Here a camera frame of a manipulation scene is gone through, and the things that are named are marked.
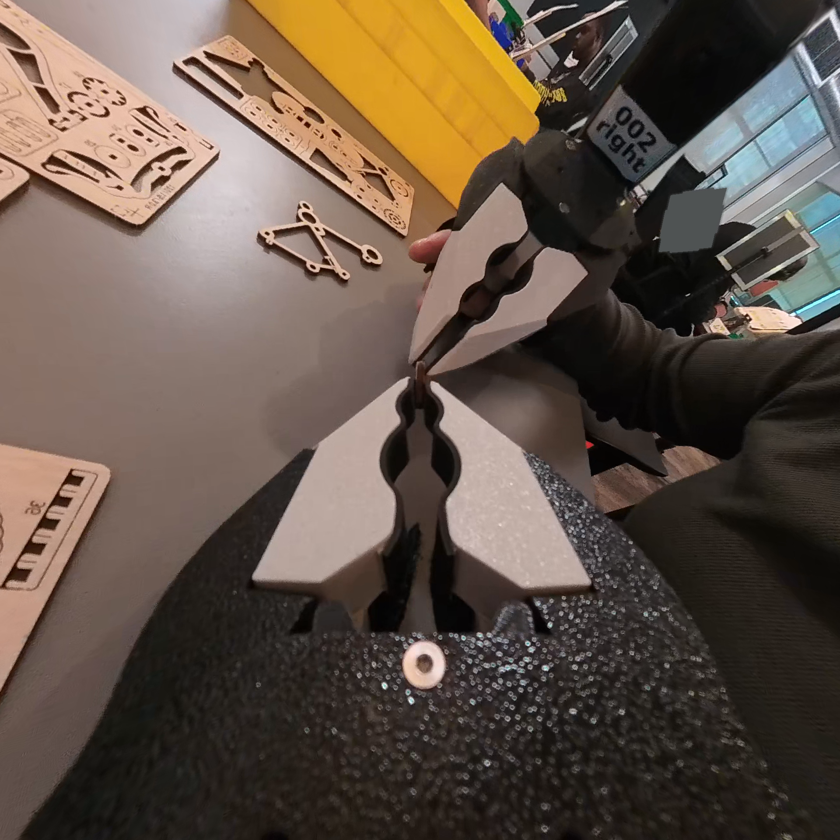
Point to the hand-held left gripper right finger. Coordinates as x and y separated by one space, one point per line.
518 525

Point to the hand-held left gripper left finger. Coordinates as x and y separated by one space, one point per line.
334 518

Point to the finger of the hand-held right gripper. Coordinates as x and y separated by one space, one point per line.
472 249
525 308

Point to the narrow wooden parts sheet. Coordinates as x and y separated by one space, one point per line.
387 190

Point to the small oblong wooden part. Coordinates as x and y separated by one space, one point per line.
421 384

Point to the wooden bicycle frame part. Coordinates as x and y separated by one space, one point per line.
313 264

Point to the wooden wheel parts sheet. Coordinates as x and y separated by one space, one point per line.
39 525

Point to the person's right forearm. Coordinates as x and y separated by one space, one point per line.
689 380

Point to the person's right hand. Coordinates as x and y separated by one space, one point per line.
430 246

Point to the yellow storage bin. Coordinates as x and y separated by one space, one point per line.
394 65

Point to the wooden sheet with round holes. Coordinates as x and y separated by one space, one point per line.
85 134

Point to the wooden sheet with curved cutouts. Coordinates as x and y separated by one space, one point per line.
10 184

